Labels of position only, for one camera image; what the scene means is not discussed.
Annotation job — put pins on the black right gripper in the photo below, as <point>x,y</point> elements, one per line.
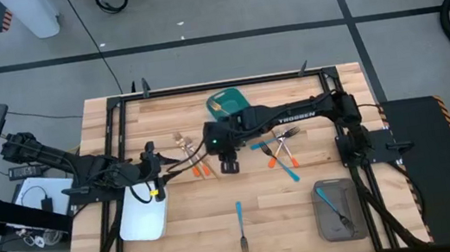
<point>219,135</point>

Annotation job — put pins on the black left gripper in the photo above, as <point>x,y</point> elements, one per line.
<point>135,172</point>

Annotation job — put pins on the gold fork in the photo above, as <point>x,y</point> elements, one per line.
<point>216,106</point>
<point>214,173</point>

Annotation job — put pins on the teal plastic bin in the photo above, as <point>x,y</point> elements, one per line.
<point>228,101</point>

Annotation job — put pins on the white plastic bin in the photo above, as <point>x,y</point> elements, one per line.
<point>143,219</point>

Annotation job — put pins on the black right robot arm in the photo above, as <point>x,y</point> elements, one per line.
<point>293,114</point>

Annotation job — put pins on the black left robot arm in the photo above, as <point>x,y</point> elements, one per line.
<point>82,166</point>

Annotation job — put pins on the black table clamp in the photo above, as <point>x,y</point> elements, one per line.
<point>133,87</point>
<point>303,70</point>
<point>145,88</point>

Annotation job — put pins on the small black power adapter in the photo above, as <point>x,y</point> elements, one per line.
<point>46,204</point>

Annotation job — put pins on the white flat box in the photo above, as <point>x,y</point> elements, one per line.
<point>29,193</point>

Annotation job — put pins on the black power brick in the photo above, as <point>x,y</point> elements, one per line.
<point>24,172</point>

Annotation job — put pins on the grey translucent plastic bin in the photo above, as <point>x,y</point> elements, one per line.
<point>327,225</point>

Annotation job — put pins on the white pillar base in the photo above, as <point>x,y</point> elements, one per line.
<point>34,16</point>

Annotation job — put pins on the black aluminium table frame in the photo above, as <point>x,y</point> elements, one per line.
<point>159,93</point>

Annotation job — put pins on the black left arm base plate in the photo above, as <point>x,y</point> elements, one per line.
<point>82,196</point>

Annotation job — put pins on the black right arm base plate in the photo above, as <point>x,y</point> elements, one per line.
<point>384,142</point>

